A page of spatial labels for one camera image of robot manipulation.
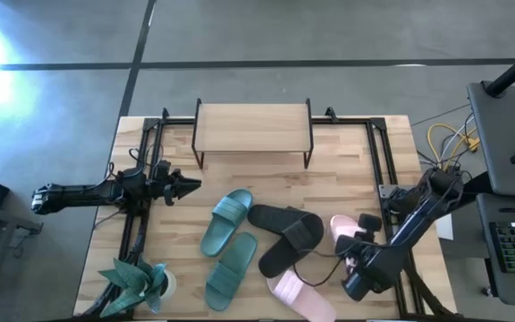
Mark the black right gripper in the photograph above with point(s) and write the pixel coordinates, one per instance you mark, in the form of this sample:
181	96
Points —
353	251

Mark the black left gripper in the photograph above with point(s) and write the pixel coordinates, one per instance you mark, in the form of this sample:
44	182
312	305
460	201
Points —
166	190

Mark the pink rubber slide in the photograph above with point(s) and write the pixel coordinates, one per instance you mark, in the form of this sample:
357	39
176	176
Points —
342	226
298	295

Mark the green rubber slide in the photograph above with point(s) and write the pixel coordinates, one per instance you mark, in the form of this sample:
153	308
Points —
230	273
228	214

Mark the black rubber slide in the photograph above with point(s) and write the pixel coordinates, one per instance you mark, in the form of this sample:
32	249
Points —
266	217
280	261

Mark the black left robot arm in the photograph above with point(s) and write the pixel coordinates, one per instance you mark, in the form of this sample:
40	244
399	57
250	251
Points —
74	194

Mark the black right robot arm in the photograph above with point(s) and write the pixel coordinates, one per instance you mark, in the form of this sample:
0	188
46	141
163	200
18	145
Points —
418	214

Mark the white paper sheet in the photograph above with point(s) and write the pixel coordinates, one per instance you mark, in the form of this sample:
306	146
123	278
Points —
445	228

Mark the white plant pot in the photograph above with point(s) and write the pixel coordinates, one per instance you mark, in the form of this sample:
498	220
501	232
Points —
171	284

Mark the green artificial plant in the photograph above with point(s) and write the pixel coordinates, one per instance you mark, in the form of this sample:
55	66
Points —
132	277

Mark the grey keyboard tray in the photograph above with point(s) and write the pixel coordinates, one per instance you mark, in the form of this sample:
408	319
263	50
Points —
485	277

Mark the grey desk surface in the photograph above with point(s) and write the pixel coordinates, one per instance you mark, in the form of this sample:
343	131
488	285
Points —
499	134

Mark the black pole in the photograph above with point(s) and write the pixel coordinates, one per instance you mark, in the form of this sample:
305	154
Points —
512	71

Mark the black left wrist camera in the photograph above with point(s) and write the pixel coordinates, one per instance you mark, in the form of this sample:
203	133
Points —
162	169

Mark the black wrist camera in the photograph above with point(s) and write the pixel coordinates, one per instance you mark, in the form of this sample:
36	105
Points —
369	222
162	169

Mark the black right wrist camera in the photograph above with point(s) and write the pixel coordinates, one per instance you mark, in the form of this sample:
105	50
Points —
369	222

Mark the wooden shelf with black frame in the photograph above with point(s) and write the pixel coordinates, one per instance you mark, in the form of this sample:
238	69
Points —
253	127

